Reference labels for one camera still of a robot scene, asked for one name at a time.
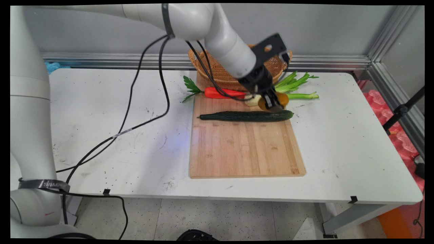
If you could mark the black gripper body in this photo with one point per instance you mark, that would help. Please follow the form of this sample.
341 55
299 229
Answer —
259 79

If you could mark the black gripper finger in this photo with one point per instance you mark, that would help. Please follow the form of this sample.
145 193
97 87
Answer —
277 100
268 101

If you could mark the brown potato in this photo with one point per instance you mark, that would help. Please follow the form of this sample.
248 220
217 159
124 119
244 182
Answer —
283 99

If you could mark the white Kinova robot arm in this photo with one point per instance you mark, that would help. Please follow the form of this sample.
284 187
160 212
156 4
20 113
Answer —
30 118

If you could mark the green celery stalk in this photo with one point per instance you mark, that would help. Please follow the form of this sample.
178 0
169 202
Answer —
298 96

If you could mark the dark green cucumber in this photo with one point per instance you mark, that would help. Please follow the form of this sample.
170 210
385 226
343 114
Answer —
237 116

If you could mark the orange carrot with leaves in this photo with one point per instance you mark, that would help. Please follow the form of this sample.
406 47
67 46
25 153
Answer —
220 93

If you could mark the woven wicker basket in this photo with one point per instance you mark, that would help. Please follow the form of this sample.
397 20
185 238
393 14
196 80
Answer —
217 73

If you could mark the bamboo cutting board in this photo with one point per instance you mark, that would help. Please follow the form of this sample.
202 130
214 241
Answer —
237 152

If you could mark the black tripod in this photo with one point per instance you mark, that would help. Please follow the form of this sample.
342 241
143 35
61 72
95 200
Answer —
400 112

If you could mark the black table edge clip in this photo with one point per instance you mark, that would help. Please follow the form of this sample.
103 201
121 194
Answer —
106 192
353 199

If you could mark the red bubble wrap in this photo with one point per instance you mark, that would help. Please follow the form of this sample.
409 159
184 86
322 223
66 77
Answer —
400 139

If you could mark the grey table leg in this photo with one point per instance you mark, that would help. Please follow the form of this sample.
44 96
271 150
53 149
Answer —
352 217

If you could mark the round black floor object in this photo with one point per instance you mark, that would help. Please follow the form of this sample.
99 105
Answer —
196 235

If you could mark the small black device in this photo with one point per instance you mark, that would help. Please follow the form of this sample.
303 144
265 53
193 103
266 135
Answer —
419 167

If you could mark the orange floor mat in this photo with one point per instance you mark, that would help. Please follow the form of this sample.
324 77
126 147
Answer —
400 223

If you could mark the blue plastic sheet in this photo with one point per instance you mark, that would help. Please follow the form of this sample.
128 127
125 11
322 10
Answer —
54 66

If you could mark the short aluminium frame rail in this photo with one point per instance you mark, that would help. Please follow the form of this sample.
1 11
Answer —
396 101

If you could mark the aluminium upright post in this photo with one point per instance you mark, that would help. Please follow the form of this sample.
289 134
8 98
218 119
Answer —
393 30

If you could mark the long aluminium frame rail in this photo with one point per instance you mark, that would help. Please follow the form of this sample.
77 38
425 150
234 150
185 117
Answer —
118 61

